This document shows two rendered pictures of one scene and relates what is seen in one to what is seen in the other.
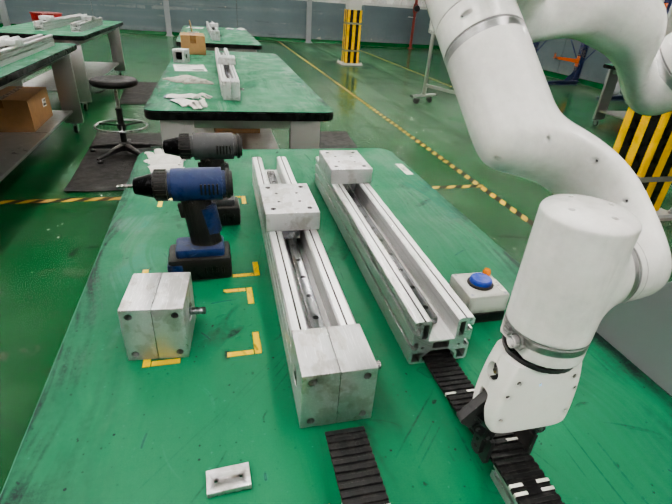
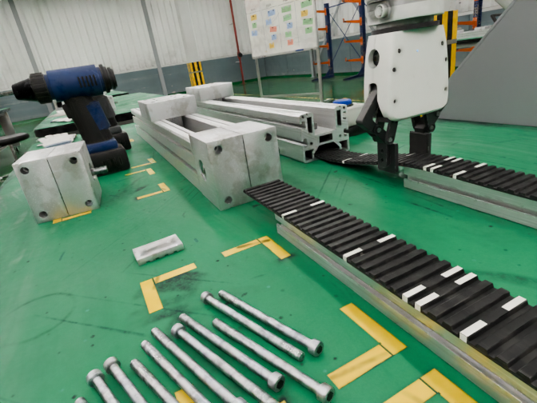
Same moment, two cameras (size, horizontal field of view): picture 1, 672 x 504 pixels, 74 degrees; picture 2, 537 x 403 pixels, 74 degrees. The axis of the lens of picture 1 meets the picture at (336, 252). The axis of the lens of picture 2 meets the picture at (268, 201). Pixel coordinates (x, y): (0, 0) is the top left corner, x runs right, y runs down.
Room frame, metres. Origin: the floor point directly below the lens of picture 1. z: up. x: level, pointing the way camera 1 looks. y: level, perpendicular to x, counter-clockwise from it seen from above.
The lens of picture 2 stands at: (-0.05, 0.03, 0.96)
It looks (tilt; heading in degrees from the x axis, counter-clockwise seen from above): 22 degrees down; 352
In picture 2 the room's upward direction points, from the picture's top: 9 degrees counter-clockwise
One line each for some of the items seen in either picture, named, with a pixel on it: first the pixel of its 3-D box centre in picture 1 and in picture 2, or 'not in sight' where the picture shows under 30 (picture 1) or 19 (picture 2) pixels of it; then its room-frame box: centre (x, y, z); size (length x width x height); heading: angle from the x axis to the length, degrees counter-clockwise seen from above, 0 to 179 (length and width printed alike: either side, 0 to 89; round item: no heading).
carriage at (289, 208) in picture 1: (287, 211); (168, 112); (0.88, 0.11, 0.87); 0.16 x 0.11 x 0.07; 15
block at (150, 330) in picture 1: (168, 314); (70, 177); (0.56, 0.26, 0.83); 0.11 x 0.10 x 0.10; 101
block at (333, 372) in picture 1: (339, 372); (243, 160); (0.46, -0.02, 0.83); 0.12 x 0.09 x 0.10; 105
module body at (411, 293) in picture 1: (368, 227); (240, 116); (0.93, -0.07, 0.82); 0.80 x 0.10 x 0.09; 15
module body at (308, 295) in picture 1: (287, 231); (173, 131); (0.88, 0.11, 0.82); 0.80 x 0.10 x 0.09; 15
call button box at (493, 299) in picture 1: (472, 296); (340, 120); (0.70, -0.26, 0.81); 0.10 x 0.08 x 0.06; 105
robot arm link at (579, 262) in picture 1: (571, 268); not in sight; (0.38, -0.23, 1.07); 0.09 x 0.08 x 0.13; 113
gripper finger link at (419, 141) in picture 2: (535, 426); (426, 134); (0.38, -0.26, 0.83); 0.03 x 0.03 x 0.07; 15
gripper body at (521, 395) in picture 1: (527, 377); (403, 68); (0.37, -0.22, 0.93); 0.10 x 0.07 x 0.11; 105
